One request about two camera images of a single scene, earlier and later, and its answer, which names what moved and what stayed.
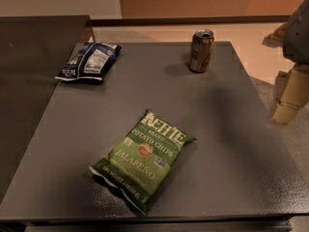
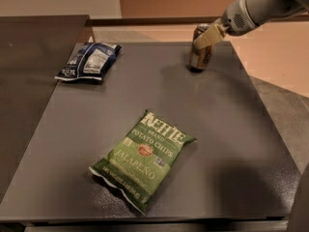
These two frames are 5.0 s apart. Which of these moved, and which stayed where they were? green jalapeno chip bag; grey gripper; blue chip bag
Moved: grey gripper
Stayed: blue chip bag; green jalapeno chip bag
